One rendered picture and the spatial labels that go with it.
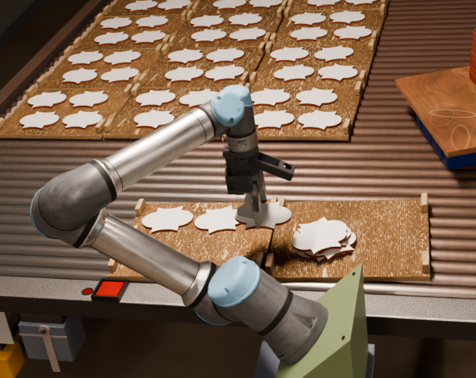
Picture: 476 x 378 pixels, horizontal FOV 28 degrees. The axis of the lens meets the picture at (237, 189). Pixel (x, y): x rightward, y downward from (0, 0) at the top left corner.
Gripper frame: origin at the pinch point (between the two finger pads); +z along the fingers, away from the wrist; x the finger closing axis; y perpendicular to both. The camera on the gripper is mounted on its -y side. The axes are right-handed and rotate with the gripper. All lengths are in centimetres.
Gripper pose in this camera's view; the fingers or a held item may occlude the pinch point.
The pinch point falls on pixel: (262, 214)
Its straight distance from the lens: 239.0
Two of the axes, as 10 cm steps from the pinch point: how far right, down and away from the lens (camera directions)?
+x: -1.5, 5.3, -8.3
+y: -9.8, 0.5, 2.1
